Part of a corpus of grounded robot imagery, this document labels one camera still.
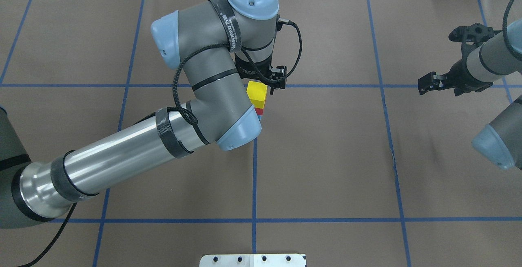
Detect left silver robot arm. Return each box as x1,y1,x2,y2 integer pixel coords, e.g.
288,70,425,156
1,0,293,229

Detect white pedestal column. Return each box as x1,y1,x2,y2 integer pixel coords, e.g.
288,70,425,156
199,254,307,267

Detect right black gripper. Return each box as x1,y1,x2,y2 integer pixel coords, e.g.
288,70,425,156
418,59,490,96

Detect yellow cube block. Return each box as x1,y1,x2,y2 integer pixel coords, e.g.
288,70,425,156
246,81,268,109

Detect black camera cable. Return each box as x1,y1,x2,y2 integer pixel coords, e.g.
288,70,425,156
16,18,303,267
502,0,522,51

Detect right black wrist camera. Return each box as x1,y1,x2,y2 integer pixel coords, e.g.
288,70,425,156
449,23,501,57

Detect left black camera cable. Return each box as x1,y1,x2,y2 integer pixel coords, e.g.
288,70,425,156
16,18,303,267

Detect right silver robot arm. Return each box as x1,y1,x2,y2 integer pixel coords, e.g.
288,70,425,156
416,20,521,170

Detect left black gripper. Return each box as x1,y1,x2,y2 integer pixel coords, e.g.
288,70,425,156
234,51,287,95

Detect right black camera cable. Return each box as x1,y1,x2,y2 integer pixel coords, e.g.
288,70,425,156
502,0,522,51

